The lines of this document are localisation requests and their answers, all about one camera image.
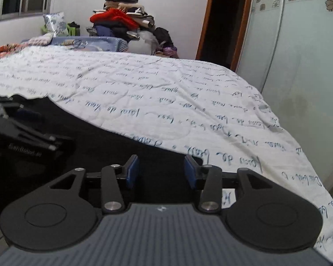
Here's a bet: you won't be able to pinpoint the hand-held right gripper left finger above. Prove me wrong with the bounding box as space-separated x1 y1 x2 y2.
48 155 140 214

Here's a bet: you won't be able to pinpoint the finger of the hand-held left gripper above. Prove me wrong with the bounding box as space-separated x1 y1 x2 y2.
6 103 45 123
0 118 74 152

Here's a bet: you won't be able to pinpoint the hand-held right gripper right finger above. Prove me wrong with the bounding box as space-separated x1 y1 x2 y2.
184 155 267 214

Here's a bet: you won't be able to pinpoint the black pants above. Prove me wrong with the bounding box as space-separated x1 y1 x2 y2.
0 94 209 220

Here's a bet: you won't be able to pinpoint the orange floral blanket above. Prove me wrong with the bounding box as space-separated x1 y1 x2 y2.
0 43 32 61

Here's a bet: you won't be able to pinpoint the pink floral cloth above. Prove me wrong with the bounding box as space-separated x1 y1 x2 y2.
28 32 55 46

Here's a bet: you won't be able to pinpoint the white script-print blanket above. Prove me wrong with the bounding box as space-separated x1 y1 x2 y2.
0 46 333 261

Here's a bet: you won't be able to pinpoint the blue floral pillow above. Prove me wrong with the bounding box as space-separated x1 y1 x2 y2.
43 12 69 37

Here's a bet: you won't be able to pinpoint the green bag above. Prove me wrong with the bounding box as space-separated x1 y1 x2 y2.
41 22 81 37

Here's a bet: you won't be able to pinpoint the purple cloth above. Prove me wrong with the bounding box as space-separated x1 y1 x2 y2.
162 47 178 59

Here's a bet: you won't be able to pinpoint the white plastic bag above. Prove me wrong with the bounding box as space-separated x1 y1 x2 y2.
127 30 159 55

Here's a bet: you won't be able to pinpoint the pile of clothes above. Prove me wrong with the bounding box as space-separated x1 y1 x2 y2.
86 0 156 38

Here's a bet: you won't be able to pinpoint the black cloth bundle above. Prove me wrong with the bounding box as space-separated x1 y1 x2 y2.
154 27 174 49

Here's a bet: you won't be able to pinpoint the glass wardrobe door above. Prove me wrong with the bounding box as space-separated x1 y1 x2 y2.
235 0 333 192

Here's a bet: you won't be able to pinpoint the wooden door frame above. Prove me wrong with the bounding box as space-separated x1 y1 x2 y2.
196 0 256 72

